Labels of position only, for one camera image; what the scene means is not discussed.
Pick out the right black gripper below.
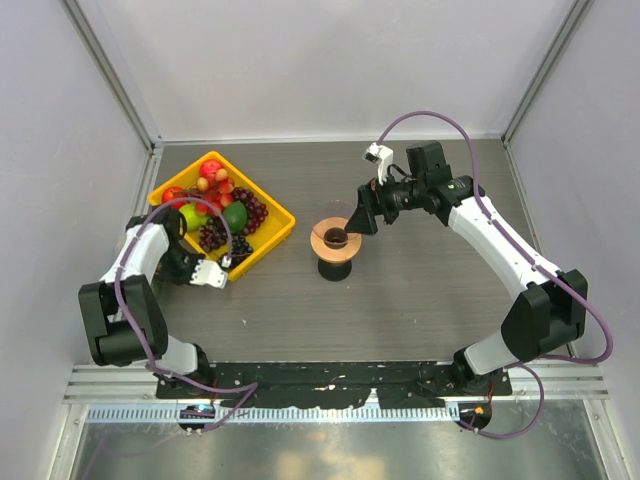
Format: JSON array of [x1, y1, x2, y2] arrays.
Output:
[[345, 167, 426, 236]]

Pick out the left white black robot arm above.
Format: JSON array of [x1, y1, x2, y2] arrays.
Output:
[[78, 209, 215, 398]]

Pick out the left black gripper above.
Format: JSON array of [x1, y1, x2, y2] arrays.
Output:
[[159, 243, 208, 287]]

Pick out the red apple left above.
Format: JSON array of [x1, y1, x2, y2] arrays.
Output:
[[161, 186, 190, 210]]

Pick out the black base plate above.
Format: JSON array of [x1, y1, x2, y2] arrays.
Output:
[[156, 361, 512, 410]]

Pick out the red apple top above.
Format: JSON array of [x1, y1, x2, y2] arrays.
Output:
[[199, 159, 223, 182]]

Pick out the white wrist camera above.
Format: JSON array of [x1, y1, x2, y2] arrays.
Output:
[[189, 259, 229, 289], [363, 143, 394, 185]]

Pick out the purple grape bunch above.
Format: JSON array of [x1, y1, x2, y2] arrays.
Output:
[[232, 187, 269, 236]]

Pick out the clear pink cone dripper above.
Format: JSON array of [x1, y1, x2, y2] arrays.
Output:
[[312, 200, 360, 250]]

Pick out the red apple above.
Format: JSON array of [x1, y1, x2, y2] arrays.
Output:
[[161, 186, 190, 210], [199, 159, 223, 182]]

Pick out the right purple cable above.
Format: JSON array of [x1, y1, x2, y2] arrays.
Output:
[[377, 110, 615, 442]]

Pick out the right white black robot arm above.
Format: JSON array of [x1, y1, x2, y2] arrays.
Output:
[[345, 141, 588, 394]]

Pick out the green apple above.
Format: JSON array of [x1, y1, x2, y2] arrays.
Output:
[[179, 203, 209, 232]]

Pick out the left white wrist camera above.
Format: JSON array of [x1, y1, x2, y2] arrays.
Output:
[[189, 259, 229, 289]]

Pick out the round wooden ring holder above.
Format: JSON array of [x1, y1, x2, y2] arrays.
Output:
[[310, 216, 362, 265]]

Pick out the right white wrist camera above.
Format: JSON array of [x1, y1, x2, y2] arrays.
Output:
[[363, 143, 394, 185]]

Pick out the dark red grape bunch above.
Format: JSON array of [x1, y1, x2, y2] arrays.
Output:
[[198, 217, 228, 253]]

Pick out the red cherry bunch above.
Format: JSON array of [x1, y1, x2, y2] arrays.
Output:
[[195, 168, 235, 212]]

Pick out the dark red glass carafe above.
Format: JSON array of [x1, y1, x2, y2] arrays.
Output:
[[317, 259, 352, 282]]

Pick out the aluminium front rail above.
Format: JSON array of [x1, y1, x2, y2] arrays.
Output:
[[63, 361, 608, 430]]

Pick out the dark black grape bunch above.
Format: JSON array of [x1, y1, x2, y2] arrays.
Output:
[[218, 235, 254, 270]]

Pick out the yellow plastic tray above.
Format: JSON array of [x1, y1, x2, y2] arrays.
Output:
[[148, 151, 296, 282]]

